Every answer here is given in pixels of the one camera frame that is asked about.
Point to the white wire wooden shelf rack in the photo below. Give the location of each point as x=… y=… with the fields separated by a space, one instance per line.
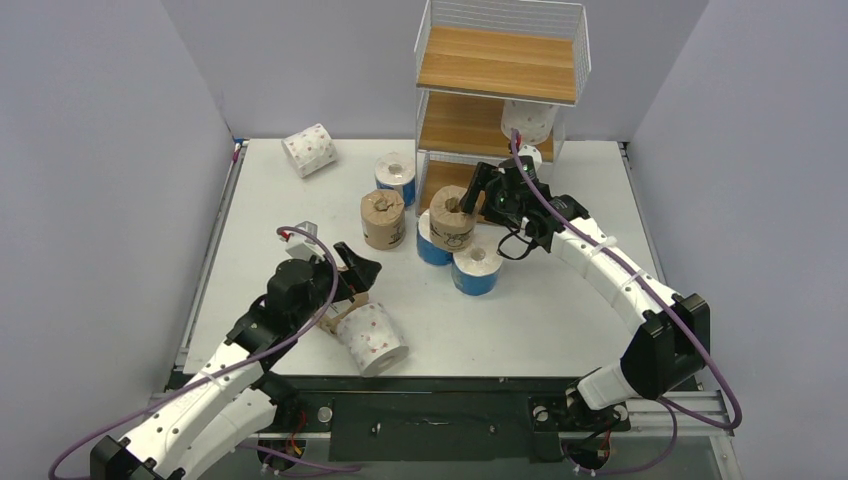
x=471 y=56

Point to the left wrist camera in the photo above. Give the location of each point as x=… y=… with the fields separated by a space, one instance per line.
x=297 y=246

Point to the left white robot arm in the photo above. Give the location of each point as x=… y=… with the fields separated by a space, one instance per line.
x=236 y=393

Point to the white floral roll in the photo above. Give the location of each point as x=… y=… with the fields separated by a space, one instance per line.
x=372 y=339
x=533 y=121
x=310 y=150

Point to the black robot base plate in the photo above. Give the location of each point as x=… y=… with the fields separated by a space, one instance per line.
x=438 y=418

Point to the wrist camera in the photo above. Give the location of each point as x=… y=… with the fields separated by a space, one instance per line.
x=297 y=246
x=529 y=154

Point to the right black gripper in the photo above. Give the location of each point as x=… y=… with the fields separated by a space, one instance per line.
x=494 y=192

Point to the blue wrapped roll under stack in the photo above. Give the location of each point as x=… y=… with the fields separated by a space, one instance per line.
x=426 y=249

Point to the blue wrapped roll back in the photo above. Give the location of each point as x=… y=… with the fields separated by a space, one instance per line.
x=397 y=172

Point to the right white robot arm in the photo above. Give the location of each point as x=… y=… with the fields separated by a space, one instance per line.
x=670 y=333

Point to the blue wrapped roll front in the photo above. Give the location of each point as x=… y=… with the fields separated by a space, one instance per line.
x=475 y=270

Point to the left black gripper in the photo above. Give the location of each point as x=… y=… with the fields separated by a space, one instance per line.
x=360 y=272

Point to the brown roll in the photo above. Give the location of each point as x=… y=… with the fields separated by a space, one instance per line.
x=383 y=219
x=451 y=229
x=346 y=300

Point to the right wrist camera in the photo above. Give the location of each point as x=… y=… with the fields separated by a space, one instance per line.
x=529 y=154

